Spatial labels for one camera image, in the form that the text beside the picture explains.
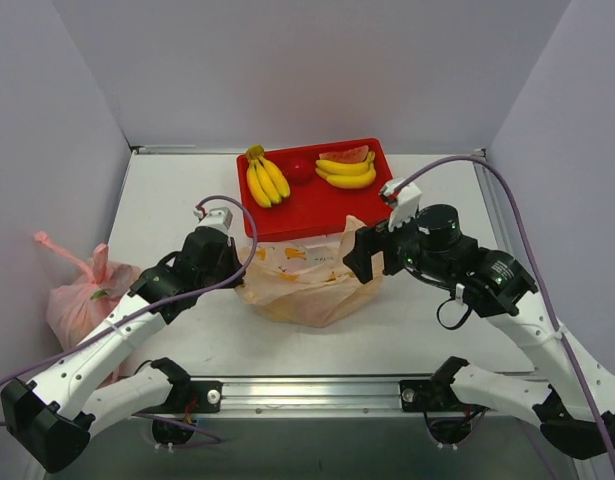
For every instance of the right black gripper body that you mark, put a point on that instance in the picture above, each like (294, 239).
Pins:
(375, 248)

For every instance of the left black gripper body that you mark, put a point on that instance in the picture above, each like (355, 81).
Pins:
(226, 261)

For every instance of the orange plastic bag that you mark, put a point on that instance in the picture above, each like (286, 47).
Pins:
(308, 285)

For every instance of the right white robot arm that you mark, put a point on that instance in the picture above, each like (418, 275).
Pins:
(574, 404)

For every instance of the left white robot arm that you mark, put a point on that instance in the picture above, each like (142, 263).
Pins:
(56, 413)

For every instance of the pink plastic bag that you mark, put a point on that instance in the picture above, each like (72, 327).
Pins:
(76, 309)

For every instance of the red plastic tray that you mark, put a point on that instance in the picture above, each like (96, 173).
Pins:
(316, 208)

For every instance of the right yellow banana bunch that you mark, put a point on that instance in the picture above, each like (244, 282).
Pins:
(348, 176)

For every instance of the yellow banana bunch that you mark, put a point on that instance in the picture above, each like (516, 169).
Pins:
(348, 176)
(266, 183)

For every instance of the watermelon slice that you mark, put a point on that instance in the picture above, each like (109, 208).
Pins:
(349, 156)

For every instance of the left yellow banana bunch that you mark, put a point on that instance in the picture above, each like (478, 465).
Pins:
(266, 183)

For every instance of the dark red apple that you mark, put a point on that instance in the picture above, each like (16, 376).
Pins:
(299, 171)

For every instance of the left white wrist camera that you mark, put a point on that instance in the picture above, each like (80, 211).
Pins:
(217, 218)

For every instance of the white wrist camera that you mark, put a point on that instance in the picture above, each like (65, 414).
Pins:
(404, 202)
(217, 218)

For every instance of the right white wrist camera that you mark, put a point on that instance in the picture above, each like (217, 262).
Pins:
(404, 202)

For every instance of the aluminium mounting rail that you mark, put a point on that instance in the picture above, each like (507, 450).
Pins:
(307, 395)

